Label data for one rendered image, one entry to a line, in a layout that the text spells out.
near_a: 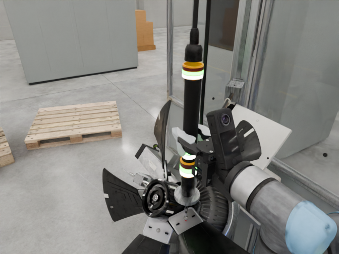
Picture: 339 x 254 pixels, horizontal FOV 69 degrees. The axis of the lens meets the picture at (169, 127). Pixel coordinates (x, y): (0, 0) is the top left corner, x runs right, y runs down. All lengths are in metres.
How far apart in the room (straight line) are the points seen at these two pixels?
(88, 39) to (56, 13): 0.78
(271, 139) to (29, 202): 2.36
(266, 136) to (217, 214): 0.33
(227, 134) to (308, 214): 0.18
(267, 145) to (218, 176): 0.45
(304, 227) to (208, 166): 0.19
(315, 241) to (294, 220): 0.03
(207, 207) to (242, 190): 0.42
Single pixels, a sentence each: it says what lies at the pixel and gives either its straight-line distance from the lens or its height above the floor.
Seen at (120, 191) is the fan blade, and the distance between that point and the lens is 0.98.
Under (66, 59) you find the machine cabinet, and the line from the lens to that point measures 6.05.
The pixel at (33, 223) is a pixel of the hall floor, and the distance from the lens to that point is 2.59.
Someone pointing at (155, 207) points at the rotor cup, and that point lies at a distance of 0.77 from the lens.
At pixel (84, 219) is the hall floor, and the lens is 2.45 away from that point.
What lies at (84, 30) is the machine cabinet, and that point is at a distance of 6.04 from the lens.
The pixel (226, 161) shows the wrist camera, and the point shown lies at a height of 1.50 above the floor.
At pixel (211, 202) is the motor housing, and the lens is 0.86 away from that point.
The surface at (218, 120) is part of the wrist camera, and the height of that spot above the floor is 1.57.
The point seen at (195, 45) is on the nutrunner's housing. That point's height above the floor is 1.69.
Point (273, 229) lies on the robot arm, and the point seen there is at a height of 1.46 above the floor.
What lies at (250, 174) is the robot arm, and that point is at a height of 1.50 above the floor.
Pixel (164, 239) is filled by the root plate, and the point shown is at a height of 1.09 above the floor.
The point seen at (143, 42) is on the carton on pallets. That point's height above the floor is 0.25.
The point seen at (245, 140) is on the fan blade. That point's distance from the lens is 0.69.
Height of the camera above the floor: 1.78
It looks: 29 degrees down
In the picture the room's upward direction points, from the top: straight up
